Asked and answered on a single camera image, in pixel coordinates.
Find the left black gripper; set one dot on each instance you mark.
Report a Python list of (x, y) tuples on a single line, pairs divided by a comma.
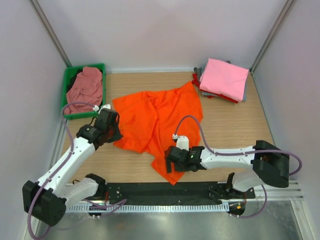
[(118, 135)]

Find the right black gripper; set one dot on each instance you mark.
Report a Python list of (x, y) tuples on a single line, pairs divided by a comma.
[(180, 169)]

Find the orange t shirt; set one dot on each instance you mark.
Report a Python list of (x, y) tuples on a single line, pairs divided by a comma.
[(148, 119)]

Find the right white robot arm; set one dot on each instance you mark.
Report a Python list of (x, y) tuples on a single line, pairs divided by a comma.
[(262, 163)]

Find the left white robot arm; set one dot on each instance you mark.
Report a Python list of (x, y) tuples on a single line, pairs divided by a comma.
[(48, 198)]

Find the green plastic bin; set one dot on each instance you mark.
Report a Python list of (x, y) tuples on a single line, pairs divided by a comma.
[(68, 74)]

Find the crumpled dusty pink shirt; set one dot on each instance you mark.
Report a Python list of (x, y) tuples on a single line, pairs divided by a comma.
[(84, 91)]

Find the folded pink t shirt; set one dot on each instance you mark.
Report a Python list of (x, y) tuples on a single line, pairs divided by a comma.
[(222, 80)]

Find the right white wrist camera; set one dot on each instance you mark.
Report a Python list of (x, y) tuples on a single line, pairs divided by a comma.
[(181, 141)]

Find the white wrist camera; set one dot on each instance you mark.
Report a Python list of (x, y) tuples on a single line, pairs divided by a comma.
[(98, 109), (181, 141)]

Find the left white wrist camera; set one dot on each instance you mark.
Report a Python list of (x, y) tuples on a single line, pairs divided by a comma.
[(98, 109)]

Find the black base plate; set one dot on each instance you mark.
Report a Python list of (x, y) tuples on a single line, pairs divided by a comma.
[(211, 190)]

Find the white slotted cable duct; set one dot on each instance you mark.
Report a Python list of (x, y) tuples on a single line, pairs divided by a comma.
[(88, 208)]

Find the aluminium frame rail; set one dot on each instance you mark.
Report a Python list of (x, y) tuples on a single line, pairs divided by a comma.
[(291, 193)]

